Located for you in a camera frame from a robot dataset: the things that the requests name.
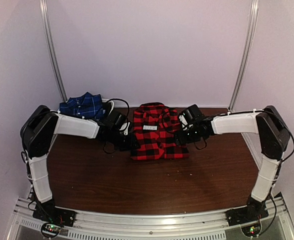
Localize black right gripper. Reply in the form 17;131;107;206
174;124;201;146

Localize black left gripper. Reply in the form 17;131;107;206
108;128;141;152

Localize red black plaid shirt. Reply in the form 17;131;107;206
131;102;190;161

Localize white plastic basin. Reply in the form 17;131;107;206
54;98;116;118

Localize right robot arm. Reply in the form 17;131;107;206
174;104;293;221

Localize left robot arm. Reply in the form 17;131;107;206
20;105;140;222

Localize blue plaid shirt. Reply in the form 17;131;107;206
58;92;104;120

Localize right circuit board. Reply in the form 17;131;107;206
241;223;262;238

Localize circuit board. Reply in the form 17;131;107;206
40;222;62;239
241;223;262;238

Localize left circuit board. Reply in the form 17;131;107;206
40;222;62;239

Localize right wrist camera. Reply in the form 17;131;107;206
179;104;205;126

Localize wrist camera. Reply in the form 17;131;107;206
179;104;205;126
102;110;131;136

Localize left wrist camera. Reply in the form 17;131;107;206
102;110;131;136

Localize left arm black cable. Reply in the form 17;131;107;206
19;97;131;166

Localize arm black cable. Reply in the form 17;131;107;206
161;111;294;166
19;97;131;166

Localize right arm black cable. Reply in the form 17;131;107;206
161;111;294;166

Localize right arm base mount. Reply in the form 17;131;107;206
226;196;269;226

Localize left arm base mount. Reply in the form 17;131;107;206
30;194;76;227

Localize aluminium front rail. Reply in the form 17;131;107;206
5;196;294;240

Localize right aluminium frame post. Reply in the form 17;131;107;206
228;0;259;111

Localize aluminium frame post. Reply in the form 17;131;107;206
39;0;67;102
228;0;259;111

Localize left aluminium frame post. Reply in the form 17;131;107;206
39;0;67;102

